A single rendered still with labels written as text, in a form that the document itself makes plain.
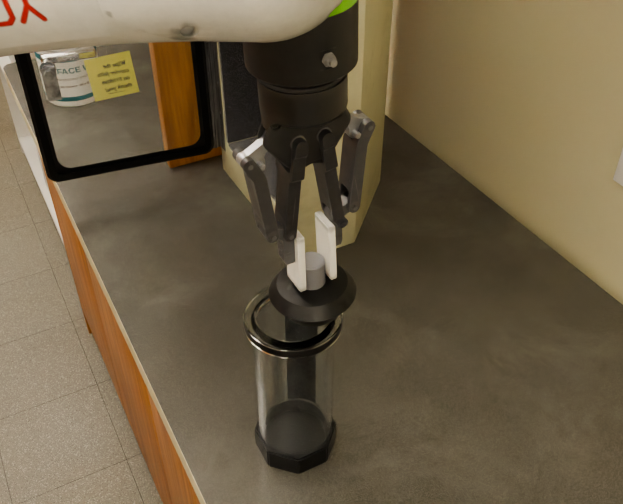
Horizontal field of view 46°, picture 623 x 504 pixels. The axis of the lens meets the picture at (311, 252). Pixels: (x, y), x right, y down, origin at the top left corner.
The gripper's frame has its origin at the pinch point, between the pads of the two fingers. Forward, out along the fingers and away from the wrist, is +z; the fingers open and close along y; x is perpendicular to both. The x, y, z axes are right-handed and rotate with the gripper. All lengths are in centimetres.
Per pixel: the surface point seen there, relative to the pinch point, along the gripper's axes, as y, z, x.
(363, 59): -26.1, 0.4, -33.1
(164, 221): 2, 33, -54
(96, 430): 27, 126, -91
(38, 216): 19, 128, -204
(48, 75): 13, 6, -65
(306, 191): -15.8, 19.6, -32.7
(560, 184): -57, 26, -20
